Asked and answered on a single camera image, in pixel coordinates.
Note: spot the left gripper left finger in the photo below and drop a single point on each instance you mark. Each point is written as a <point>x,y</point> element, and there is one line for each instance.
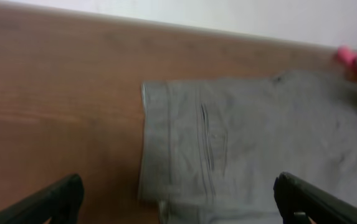
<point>58,203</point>

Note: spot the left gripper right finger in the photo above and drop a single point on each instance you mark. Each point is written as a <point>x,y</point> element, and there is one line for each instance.
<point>301,202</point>

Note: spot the grey shorts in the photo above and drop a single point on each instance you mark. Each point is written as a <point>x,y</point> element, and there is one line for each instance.
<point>213,148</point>

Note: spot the red cloth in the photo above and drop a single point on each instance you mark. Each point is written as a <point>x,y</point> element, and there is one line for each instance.
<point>348,58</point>

